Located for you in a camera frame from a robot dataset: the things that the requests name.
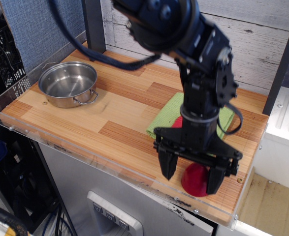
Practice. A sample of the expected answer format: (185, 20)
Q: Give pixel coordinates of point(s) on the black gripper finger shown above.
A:
(168, 162)
(215, 179)

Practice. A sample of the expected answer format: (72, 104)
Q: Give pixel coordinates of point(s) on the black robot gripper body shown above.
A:
(197, 140)

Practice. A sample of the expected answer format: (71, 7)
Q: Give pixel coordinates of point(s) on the red pepper toy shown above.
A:
(194, 180)

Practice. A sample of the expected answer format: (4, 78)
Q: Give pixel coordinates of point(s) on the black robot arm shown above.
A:
(203, 53)

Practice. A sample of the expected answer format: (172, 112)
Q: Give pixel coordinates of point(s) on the green folded cloth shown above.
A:
(171, 111)

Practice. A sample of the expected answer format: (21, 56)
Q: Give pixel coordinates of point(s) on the stainless steel pot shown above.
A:
(69, 84)

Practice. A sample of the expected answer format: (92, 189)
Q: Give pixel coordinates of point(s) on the clear acrylic table guard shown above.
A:
(111, 133)

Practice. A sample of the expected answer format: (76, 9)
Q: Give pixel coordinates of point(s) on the white metal side unit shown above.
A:
(272, 157)

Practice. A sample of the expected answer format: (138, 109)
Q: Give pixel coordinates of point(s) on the stainless steel cabinet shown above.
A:
(74, 179)

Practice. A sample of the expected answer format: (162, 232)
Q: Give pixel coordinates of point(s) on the yellow black object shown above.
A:
(9, 226)

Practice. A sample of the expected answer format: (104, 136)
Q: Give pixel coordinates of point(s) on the red handled metal fork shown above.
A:
(178, 122)

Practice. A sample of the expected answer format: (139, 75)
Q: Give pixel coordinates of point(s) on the dark grey right post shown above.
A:
(278, 80)

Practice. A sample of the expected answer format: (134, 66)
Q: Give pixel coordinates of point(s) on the dark grey post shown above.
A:
(94, 28)
(278, 80)

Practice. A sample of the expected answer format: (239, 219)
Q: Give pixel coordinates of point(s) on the dark grey left post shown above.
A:
(94, 28)

